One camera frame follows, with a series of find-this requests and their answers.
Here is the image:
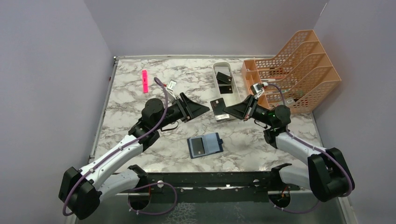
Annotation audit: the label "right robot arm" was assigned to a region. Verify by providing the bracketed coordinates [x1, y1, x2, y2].
[223, 95, 355, 202]

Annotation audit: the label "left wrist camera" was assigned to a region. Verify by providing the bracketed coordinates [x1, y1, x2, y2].
[166, 79, 177, 91]

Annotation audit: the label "black vip card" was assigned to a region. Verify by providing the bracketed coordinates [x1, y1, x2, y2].
[190, 138, 205, 157]
[219, 85, 233, 94]

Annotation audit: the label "orange mesh file organizer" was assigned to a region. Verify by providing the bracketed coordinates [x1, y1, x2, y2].
[241, 30, 341, 114]

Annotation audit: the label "aluminium frame rail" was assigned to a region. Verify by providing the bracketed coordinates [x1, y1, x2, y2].
[73, 173, 348, 205]

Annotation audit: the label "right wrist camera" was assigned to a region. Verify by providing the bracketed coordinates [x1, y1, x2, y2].
[250, 82, 269, 97]

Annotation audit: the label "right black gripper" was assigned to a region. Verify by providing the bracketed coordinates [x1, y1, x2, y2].
[224, 94, 275, 127]

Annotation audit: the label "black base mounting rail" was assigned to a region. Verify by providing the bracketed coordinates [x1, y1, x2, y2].
[136, 171, 300, 191]

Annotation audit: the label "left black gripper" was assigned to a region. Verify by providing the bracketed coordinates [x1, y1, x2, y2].
[155, 93, 210, 130]

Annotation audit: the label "pink highlighter marker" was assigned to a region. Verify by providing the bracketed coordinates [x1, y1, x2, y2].
[141, 70, 149, 93]

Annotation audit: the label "black card leaning in tray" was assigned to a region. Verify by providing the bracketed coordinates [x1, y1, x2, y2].
[216, 72, 233, 85]

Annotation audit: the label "pens in organizer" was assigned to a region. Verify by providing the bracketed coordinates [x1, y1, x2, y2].
[261, 79, 303, 107]

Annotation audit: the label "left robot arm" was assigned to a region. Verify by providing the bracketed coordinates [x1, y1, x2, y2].
[58, 93, 210, 220]

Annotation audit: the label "loose black VIP card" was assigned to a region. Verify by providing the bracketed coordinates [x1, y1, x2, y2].
[219, 85, 233, 94]

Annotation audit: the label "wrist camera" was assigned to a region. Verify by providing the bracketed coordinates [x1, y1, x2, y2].
[166, 79, 177, 91]
[250, 82, 269, 97]

